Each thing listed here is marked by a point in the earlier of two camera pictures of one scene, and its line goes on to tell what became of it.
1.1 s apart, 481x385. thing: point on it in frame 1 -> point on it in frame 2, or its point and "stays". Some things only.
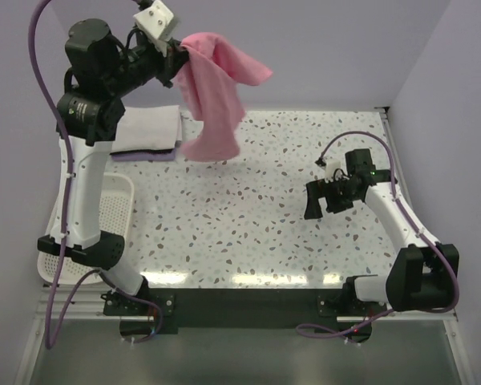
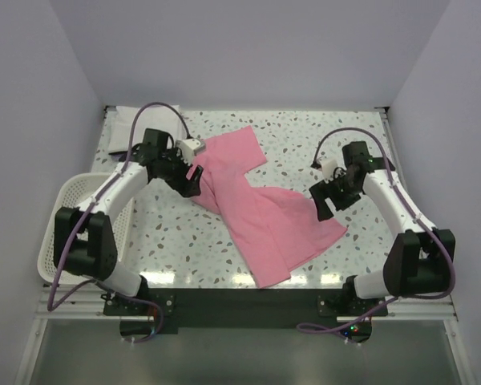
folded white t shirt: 148,127 stays
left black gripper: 170,61 -> 184,181
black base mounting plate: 248,310 stays
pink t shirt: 212,87 -> 273,230
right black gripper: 325,193 stays
